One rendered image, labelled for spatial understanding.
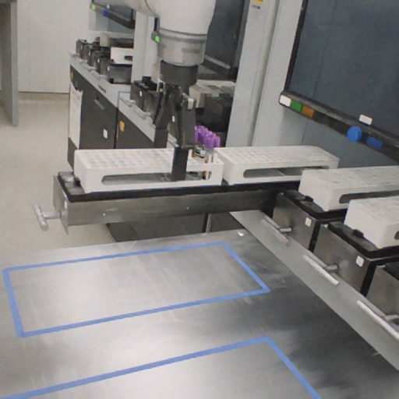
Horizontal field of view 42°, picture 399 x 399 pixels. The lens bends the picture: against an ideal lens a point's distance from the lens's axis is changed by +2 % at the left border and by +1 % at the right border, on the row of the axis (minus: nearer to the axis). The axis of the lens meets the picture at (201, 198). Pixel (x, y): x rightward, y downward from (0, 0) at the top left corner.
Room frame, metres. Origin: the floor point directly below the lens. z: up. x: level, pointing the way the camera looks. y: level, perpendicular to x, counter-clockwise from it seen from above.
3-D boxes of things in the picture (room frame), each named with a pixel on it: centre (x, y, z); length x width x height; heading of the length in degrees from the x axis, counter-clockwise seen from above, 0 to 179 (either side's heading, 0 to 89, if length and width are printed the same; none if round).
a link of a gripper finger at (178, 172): (0.96, 0.05, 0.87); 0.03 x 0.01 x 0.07; 120
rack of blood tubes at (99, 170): (0.99, 0.11, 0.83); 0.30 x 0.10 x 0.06; 120
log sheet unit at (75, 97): (2.64, 0.75, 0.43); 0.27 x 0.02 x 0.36; 30
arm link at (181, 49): (1.01, 0.08, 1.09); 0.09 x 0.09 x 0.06
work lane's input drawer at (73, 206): (1.05, -0.01, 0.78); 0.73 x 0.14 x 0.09; 120
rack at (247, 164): (1.14, -0.16, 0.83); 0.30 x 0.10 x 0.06; 120
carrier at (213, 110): (1.51, 0.00, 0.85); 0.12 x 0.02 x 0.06; 30
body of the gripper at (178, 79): (1.01, 0.08, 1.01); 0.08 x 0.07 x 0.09; 30
